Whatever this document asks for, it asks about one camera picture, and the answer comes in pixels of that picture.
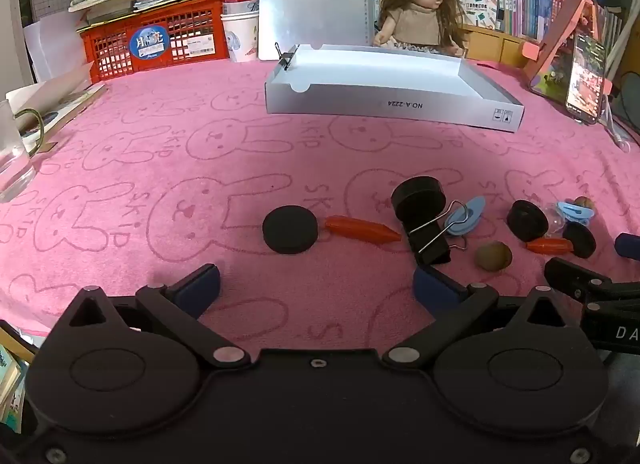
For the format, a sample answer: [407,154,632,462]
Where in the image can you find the thick black disc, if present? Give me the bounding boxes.
[506,200,550,242]

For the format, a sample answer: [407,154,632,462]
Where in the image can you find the pink phone stand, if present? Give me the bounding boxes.
[520,0,613,97]

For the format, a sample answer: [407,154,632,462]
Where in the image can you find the smartphone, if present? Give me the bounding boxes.
[565,32,610,125]

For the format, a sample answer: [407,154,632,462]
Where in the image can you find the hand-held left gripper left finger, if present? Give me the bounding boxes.
[67,264,252,370]

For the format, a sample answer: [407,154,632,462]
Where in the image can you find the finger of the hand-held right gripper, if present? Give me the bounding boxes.
[615,233,640,261]
[544,256,640,307]

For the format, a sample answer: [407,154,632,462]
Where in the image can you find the red plastic crate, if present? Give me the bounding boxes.
[76,0,232,84]

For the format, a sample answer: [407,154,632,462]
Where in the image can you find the clear drinking glass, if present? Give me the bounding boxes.
[0,98,38,202]

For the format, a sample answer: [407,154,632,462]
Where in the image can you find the brown-haired doll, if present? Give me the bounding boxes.
[372,0,468,60]

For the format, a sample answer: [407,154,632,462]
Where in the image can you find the small black binder clip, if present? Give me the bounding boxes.
[274,42,298,72]

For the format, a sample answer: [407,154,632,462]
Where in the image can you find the colourful patterned box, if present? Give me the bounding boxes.
[455,0,500,33]

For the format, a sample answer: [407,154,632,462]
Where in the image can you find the wooden shelf box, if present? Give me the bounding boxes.
[462,24,531,67]

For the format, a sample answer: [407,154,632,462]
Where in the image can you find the white folding stand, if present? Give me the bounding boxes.
[607,0,640,74]

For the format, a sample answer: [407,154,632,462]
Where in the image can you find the dark grey pouch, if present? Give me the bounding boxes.
[610,71,640,129]

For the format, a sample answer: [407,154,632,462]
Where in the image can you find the white paper cups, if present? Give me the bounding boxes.
[221,11,261,63]

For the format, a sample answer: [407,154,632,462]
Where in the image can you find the white grid board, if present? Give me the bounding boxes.
[30,0,106,24]

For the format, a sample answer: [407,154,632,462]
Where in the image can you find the pink rabbit-print blanket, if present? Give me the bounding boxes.
[0,56,640,375]

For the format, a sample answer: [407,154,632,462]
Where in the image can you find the white cable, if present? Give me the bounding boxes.
[602,94,632,152]

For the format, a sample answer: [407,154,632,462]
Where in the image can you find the large black binder clip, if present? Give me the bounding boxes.
[406,200,477,267]

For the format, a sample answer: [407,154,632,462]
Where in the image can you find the red carrot-shaped piece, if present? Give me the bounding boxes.
[325,215,402,245]
[526,237,575,255]

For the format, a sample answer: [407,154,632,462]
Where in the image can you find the black round cap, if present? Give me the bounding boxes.
[391,176,447,225]

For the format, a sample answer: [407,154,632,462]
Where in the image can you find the shallow white cardboard box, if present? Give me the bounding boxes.
[264,44,525,133]

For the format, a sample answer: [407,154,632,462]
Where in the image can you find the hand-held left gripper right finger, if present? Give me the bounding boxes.
[382,264,581,370]

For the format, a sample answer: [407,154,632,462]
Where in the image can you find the light blue hair clip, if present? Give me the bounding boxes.
[556,200,595,225]

